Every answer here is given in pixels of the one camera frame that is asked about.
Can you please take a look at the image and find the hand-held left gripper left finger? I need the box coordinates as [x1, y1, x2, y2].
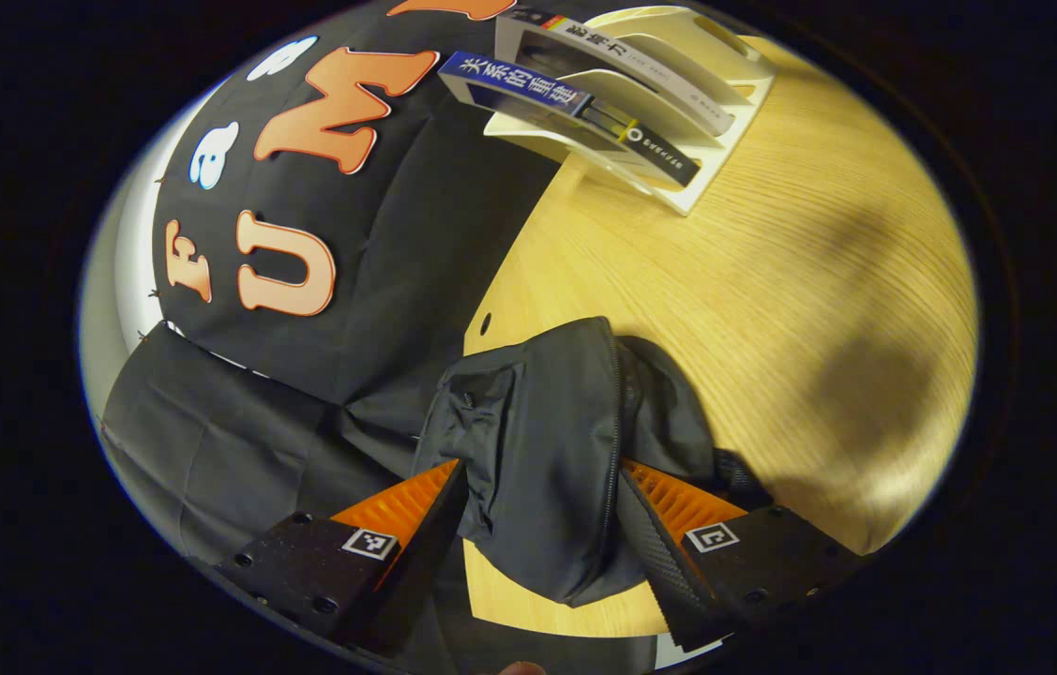
[217, 458, 470, 650]

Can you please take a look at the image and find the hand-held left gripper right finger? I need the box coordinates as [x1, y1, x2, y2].
[615, 457, 868, 654]

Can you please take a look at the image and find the black schoolbag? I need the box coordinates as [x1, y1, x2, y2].
[378, 316, 773, 675]

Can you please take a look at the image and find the white bookshelf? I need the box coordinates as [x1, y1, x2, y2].
[481, 5, 778, 218]

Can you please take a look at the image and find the blue cover book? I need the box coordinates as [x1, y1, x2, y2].
[438, 50, 703, 188]

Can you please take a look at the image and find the white portrait cover book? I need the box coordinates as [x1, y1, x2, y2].
[494, 7, 737, 138]

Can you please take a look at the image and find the black backdrop cloth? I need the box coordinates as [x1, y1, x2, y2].
[78, 0, 604, 573]

